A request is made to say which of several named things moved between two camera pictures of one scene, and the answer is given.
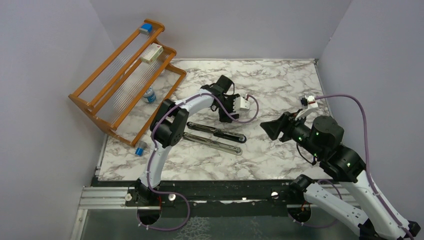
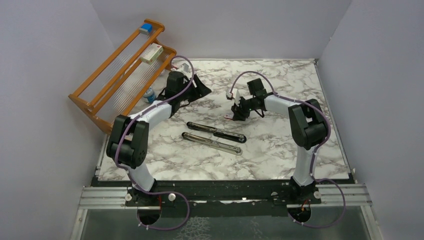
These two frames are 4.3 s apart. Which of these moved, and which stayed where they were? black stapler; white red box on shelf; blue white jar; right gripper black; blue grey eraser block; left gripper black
Moved: right gripper black; left gripper black
Stayed: blue white jar; black stapler; blue grey eraser block; white red box on shelf
